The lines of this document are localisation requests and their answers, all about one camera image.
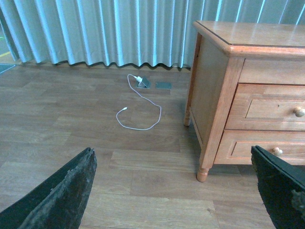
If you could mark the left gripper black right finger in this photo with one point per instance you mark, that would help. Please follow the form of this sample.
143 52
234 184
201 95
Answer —
282 189

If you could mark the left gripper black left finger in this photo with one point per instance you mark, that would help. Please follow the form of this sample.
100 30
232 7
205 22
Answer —
59 201

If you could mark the wooden drawer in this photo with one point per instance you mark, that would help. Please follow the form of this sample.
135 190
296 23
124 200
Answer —
267 107
235 146

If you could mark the white floor charger plug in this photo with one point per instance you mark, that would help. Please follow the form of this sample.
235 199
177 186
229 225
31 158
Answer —
139 79

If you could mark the wooden nightstand cabinet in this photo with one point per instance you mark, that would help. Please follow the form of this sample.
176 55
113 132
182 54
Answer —
231 53

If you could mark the grey floor plate at left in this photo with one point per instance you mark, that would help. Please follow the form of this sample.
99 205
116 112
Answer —
5 67

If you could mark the open grey floor socket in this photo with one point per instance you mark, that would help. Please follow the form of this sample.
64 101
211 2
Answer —
145 83

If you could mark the closed grey floor socket cover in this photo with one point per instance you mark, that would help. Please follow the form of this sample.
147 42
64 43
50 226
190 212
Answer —
163 85

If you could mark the light grey pleated curtain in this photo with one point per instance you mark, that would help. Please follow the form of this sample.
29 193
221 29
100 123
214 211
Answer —
126 31

